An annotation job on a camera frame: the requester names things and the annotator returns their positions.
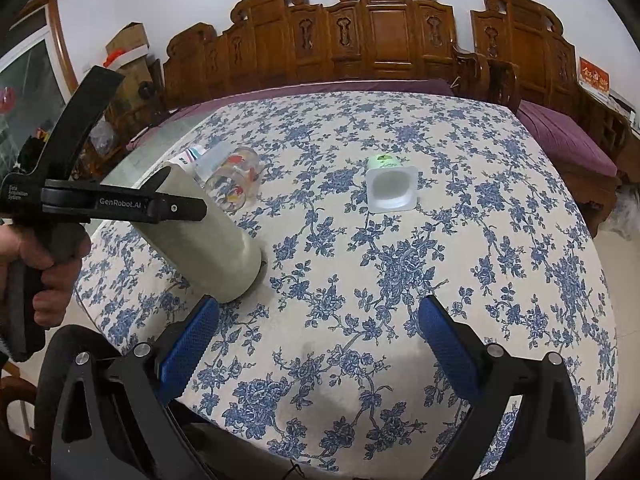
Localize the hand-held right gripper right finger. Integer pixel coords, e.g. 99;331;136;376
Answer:
417;294;586;480

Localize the white plastic bag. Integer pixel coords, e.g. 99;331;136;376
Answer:
606;184;640;242

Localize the purple sofa cushion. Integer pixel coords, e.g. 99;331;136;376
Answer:
126;78;457;152

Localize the cardboard box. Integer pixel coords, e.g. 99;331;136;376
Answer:
104;22;152;69

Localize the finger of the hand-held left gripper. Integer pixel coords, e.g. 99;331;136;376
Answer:
41;182;209;224

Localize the carved wooden armchair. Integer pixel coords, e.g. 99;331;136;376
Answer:
469;0;632;237

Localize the grey cup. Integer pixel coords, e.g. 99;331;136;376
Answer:
134;162;267;306

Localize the printed glass cup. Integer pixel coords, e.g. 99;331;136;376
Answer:
197;147;264;209

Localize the person's left hand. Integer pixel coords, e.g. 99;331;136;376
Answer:
0;225;94;328

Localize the white printed packet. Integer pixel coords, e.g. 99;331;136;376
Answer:
167;145;222;172

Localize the carved wooden sofa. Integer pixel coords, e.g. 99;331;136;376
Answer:
161;0;522;112

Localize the purple armchair cushion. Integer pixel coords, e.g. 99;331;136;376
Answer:
514;100;619;179

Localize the white plastic cup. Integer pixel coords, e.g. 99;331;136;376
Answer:
364;154;419;214

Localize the blue floral tablecloth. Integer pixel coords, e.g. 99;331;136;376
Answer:
74;91;621;472

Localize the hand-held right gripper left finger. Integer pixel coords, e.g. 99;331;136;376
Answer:
50;294;221;480

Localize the red sign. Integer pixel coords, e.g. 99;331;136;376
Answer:
578;57;612;94

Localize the clear plastic bag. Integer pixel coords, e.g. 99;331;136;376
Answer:
91;119;127;157

